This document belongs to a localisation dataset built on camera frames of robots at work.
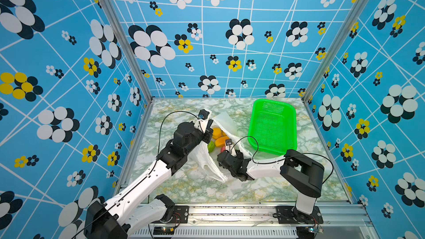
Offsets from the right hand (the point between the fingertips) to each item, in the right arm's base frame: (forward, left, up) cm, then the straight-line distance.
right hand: (227, 153), depth 92 cm
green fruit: (+2, +9, +5) cm, 11 cm away
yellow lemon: (+11, +6, +4) cm, 13 cm away
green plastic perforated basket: (+20, -30, -1) cm, 36 cm away
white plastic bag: (+12, +1, +14) cm, 18 cm away
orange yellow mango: (+6, +4, +3) cm, 8 cm away
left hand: (+2, +7, +28) cm, 29 cm away
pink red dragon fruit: (+1, +2, +4) cm, 5 cm away
